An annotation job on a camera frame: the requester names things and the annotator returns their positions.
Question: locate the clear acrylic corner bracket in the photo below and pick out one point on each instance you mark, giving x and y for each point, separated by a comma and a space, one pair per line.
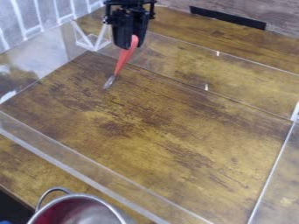
92, 41

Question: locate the black strip on table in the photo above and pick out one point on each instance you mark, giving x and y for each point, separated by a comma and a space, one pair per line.
228, 18

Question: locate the stainless steel pot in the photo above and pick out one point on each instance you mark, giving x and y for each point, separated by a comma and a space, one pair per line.
60, 206

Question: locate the pink handled metal spoon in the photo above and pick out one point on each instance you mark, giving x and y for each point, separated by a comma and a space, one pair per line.
124, 56

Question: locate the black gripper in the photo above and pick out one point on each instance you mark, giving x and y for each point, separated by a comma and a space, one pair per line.
121, 20

